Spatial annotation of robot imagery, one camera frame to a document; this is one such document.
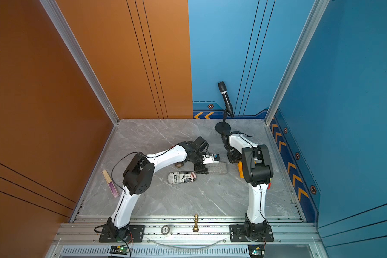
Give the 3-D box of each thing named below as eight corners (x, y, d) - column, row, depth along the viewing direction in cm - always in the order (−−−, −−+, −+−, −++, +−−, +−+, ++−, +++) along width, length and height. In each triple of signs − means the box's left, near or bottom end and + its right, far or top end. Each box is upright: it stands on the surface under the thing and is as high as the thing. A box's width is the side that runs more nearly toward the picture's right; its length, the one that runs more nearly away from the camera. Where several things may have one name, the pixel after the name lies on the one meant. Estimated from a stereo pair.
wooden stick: (115, 198, 86) (113, 197, 84) (102, 173, 95) (100, 171, 94) (120, 195, 87) (118, 194, 85) (106, 171, 96) (105, 169, 95)
